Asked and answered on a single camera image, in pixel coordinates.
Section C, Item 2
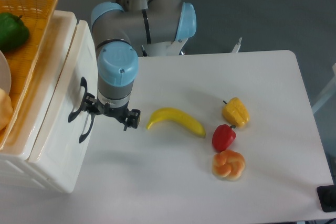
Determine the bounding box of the green bell pepper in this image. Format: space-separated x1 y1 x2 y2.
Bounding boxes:
1 12 30 52

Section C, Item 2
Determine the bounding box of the black device at table edge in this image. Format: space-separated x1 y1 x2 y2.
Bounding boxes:
317 185 335 212

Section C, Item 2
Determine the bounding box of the white top drawer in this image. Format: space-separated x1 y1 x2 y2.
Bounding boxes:
28 20 98 193

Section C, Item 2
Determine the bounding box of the white plate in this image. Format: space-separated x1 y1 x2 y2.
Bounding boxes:
0 52 12 94

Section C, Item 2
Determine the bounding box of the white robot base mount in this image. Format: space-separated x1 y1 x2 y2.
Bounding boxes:
138 36 244 57

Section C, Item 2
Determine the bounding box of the white drawer cabinet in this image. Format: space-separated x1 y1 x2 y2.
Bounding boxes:
1 10 77 190

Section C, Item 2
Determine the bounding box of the pale bread roll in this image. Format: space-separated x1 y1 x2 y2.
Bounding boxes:
0 89 13 130

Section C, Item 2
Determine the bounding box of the yellow bell pepper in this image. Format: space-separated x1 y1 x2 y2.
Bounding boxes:
222 97 250 127

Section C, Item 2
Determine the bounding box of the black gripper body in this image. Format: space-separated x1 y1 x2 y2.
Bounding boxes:
80 92 140 129

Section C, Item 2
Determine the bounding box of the yellow banana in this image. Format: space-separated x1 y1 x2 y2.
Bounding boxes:
146 108 206 138

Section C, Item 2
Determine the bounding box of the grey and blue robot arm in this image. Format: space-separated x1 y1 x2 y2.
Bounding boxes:
82 0 197 129

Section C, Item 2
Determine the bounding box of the orange woven basket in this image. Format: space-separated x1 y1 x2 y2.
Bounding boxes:
1 0 58 149

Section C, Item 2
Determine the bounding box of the knotted bread roll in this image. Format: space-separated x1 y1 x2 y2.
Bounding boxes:
212 150 246 181

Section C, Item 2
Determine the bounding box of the red bell pepper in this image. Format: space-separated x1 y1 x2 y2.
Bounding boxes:
212 124 236 152

